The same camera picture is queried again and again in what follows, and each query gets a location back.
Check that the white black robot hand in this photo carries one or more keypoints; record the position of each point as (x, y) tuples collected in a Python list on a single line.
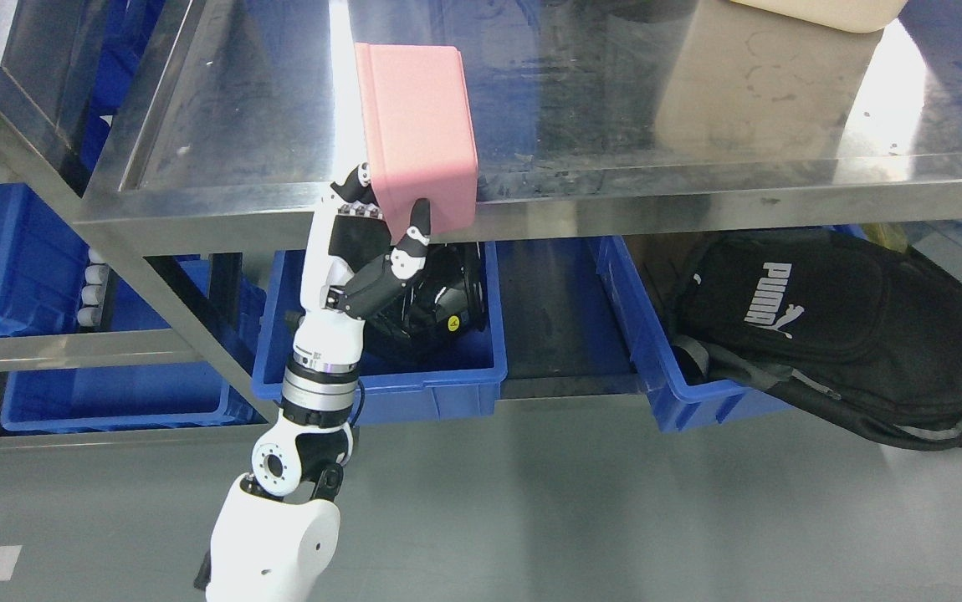
[(352, 271)]

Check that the pink plastic storage box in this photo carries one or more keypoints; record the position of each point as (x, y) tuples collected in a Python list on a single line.
[(418, 132)]

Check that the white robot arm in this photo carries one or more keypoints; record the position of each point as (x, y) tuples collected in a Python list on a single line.
[(277, 530)]

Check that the blue bin lower left shelf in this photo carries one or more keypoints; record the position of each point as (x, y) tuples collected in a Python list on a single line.
[(131, 397)]

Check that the blue bin shelf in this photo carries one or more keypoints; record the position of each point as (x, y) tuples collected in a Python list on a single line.
[(131, 397), (42, 263)]

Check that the blue bin upper left shelf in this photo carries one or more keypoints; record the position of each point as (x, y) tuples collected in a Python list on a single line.
[(42, 263)]

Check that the beige container on table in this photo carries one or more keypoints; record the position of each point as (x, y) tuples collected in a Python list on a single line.
[(847, 16)]

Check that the blue bin with helmet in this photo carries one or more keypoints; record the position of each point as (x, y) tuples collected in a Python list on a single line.
[(456, 380)]

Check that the stainless steel table cart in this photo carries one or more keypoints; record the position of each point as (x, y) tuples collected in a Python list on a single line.
[(591, 118)]

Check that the blue bin with backpack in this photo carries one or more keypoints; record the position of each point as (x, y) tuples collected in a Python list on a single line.
[(629, 271)]

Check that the black Puma backpack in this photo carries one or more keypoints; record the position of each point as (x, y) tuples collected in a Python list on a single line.
[(865, 338)]

